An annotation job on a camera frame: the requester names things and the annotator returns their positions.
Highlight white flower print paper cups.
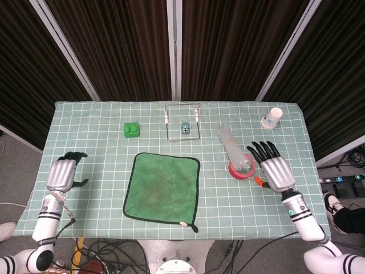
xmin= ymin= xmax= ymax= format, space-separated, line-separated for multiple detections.
xmin=260 ymin=107 xmax=283 ymax=131

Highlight yellow floor strip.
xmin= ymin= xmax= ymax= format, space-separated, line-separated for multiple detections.
xmin=73 ymin=238 xmax=86 ymax=271

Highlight white screen frame post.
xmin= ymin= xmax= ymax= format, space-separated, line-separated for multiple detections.
xmin=167 ymin=0 xmax=183 ymax=101
xmin=255 ymin=0 xmax=331 ymax=102
xmin=28 ymin=0 xmax=100 ymax=102

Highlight green toy building brick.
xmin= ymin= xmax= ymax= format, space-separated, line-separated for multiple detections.
xmin=123 ymin=122 xmax=141 ymax=139

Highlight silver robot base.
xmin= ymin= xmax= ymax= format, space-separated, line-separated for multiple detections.
xmin=136 ymin=239 xmax=220 ymax=274

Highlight black floor cable bundle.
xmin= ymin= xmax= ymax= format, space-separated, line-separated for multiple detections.
xmin=71 ymin=238 xmax=151 ymax=274

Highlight red tape roll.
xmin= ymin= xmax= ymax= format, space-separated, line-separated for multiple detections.
xmin=228 ymin=154 xmax=257 ymax=181

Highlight black power strip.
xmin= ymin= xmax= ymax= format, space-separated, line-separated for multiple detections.
xmin=319 ymin=173 xmax=365 ymax=185

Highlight green cloth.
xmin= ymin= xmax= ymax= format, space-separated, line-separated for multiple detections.
xmin=122 ymin=152 xmax=201 ymax=233

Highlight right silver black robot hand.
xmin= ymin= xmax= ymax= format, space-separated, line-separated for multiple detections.
xmin=246 ymin=139 xmax=297 ymax=192

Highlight black foot pedal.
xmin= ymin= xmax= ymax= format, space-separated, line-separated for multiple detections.
xmin=332 ymin=182 xmax=365 ymax=198

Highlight bundle of clear straws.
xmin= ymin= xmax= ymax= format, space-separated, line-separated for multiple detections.
xmin=217 ymin=123 xmax=257 ymax=173

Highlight white black sneaker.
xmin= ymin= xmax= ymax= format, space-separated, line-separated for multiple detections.
xmin=323 ymin=191 xmax=350 ymax=235

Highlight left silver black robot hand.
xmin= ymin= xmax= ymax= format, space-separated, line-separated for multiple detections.
xmin=45 ymin=151 xmax=90 ymax=192

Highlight plain white shoe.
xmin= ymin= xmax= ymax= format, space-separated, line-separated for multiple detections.
xmin=0 ymin=221 xmax=17 ymax=242

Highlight metal wire stand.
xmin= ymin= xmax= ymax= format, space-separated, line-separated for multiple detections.
xmin=164 ymin=102 xmax=201 ymax=143

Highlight green white checkered tablecloth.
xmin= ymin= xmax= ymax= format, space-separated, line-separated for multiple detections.
xmin=18 ymin=100 xmax=332 ymax=241

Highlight black trouser leg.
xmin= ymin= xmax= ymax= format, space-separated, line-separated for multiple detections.
xmin=333 ymin=207 xmax=365 ymax=235

